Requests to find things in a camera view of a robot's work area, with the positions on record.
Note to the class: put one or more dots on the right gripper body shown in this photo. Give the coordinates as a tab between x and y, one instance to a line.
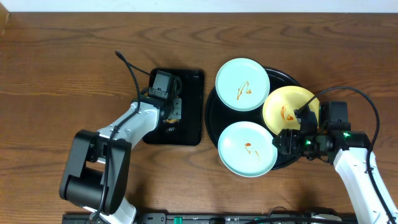
288	142

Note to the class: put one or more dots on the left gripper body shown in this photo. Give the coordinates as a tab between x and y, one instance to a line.
175	109

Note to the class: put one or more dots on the yellow green sponge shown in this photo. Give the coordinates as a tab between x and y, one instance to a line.
171	121

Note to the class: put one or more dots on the yellow plate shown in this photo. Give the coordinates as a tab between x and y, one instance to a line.
278	109

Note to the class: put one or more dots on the light blue plate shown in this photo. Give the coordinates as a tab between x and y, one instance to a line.
246	149
242	84

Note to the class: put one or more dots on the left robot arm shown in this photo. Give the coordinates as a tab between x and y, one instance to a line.
96	172

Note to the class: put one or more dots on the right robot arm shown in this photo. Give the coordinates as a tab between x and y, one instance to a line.
349	153

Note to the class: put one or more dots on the black rectangular tray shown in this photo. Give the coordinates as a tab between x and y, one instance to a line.
187	132

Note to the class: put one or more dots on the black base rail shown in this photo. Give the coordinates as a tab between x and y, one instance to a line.
153	218

